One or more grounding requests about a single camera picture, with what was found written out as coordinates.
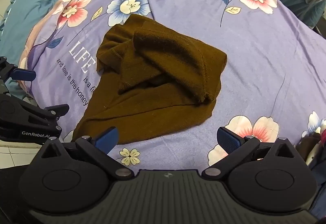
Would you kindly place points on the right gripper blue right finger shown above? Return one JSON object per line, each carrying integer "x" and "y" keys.
{"x": 239, "y": 150}

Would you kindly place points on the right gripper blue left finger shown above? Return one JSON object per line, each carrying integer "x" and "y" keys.
{"x": 97, "y": 149}

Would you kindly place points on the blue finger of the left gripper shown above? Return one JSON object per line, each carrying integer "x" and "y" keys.
{"x": 19, "y": 74}

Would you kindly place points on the brown knit sweater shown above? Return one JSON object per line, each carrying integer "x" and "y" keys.
{"x": 154, "y": 81}

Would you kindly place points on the purple floral bed sheet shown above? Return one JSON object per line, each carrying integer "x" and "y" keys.
{"x": 273, "y": 84}

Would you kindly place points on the black and white garment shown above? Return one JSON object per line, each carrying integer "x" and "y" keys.
{"x": 312, "y": 147}

